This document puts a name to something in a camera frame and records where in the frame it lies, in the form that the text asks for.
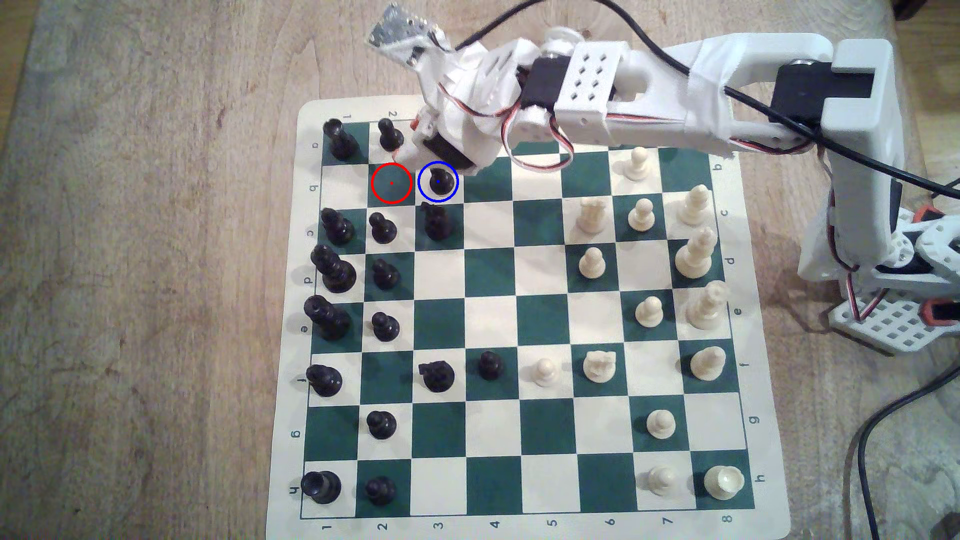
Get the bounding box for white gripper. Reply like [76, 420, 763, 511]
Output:
[390, 40, 543, 178]

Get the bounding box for white grid robot base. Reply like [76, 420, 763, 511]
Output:
[798, 202, 960, 356]

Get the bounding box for green white chess board mat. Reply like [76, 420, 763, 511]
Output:
[264, 76, 792, 540]

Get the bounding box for dark furniture piece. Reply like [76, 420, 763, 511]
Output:
[891, 0, 960, 22]

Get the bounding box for black rook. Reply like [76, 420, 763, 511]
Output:
[300, 470, 342, 505]
[322, 118, 360, 161]

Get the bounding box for black knight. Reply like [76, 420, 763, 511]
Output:
[423, 201, 456, 241]
[418, 360, 456, 393]

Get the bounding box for black bishop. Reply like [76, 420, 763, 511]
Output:
[320, 207, 356, 246]
[306, 364, 344, 398]

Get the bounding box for black queen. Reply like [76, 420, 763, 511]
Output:
[310, 245, 358, 294]

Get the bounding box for black king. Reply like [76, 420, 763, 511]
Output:
[303, 294, 352, 342]

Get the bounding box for white knight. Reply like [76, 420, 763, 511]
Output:
[582, 350, 618, 384]
[576, 197, 609, 234]

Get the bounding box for white bishop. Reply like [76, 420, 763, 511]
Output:
[690, 345, 727, 382]
[678, 184, 712, 226]

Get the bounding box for white queen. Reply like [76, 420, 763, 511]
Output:
[674, 226, 720, 279]

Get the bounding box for white king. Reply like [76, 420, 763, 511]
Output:
[685, 280, 729, 332]

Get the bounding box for white rook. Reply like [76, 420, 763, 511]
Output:
[704, 465, 746, 502]

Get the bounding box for gripper camera circuit board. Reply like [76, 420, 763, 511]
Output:
[366, 3, 453, 70]

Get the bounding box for red white servo wire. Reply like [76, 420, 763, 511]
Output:
[501, 111, 577, 175]

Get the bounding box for black camera cable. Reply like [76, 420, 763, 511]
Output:
[454, 0, 960, 201]

